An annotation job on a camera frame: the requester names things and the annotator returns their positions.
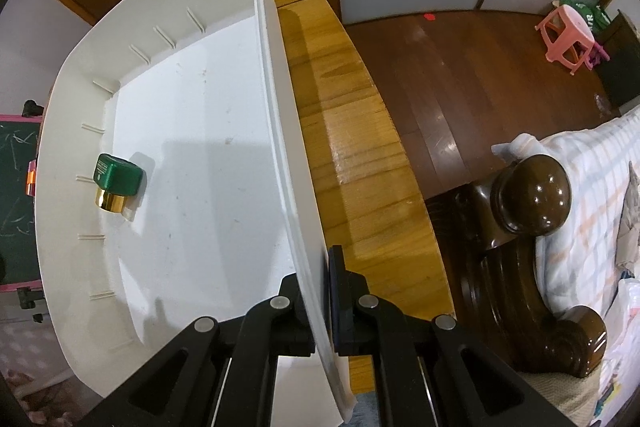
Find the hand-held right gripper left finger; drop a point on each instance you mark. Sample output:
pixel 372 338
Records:
pixel 292 322

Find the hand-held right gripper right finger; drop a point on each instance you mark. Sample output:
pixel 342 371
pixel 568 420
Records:
pixel 334 297

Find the white plastic bin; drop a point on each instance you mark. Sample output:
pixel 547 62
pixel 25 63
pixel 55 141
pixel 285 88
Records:
pixel 200 132

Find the grey fluffy rug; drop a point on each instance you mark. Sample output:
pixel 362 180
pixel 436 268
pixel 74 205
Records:
pixel 368 409

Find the green bottle with gold cap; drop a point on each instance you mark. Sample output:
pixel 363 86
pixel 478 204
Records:
pixel 117 177

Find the beige towel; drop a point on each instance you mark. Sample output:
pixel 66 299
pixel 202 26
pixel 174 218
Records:
pixel 560 397

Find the striped white blanket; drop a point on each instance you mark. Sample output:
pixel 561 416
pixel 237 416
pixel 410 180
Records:
pixel 585 167

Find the white plastic bag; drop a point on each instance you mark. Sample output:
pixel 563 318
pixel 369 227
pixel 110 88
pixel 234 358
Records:
pixel 625 332

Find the grey cloth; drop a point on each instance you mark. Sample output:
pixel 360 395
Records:
pixel 631 217

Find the small magenta stool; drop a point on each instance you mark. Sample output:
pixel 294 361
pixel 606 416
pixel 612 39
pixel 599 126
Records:
pixel 597 57

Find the pink plastic stool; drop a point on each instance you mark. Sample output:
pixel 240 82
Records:
pixel 565 19

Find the dark wooden cabinet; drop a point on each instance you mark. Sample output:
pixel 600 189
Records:
pixel 620 67

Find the green bag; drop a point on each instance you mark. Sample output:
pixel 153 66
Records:
pixel 597 19

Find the dark wooden bed frame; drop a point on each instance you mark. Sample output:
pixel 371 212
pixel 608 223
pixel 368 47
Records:
pixel 530 197

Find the green chalkboard with pink frame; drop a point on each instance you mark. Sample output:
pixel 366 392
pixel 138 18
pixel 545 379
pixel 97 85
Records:
pixel 17 207

